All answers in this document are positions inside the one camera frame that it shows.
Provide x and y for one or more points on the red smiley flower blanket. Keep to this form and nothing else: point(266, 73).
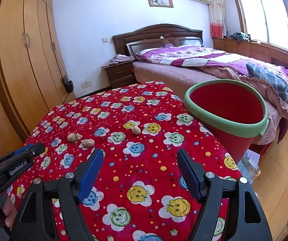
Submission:
point(139, 193)

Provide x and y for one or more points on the red bucket green rim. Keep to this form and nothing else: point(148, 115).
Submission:
point(234, 112)

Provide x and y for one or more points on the black bag on wardrobe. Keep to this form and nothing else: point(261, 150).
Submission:
point(68, 84)

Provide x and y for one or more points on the clothes on nightstand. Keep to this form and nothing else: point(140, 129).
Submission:
point(120, 58)

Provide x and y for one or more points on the magazines on floor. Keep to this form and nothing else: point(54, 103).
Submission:
point(249, 165)

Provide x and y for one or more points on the purple white quilt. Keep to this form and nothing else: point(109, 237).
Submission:
point(201, 56)

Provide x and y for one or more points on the wall light switch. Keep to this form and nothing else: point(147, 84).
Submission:
point(105, 40)

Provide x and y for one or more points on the wall power socket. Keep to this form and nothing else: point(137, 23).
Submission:
point(86, 84)

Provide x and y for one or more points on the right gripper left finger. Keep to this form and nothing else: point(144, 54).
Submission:
point(35, 217)

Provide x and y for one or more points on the red white curtain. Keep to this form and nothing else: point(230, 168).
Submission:
point(217, 18)

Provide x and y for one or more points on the small walnut shell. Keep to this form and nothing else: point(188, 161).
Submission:
point(136, 130)

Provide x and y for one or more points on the window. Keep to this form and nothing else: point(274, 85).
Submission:
point(265, 21)

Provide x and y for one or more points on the peanut shell large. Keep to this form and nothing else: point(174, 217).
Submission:
point(88, 143)

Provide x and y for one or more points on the wooden window cabinet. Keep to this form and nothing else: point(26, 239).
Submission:
point(263, 52)

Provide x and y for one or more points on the dark wooden nightstand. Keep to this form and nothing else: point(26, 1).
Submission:
point(120, 74)

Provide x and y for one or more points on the blue plaid cloth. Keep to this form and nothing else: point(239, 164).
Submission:
point(278, 83)

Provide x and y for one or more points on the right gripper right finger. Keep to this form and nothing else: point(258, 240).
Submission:
point(229, 209)

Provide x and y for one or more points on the dark wooden bed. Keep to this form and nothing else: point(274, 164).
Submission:
point(181, 78)

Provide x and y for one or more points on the wooden wardrobe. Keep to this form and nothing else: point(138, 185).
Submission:
point(31, 69)

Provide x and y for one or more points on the clothes on cabinet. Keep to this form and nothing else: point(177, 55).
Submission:
point(240, 36)

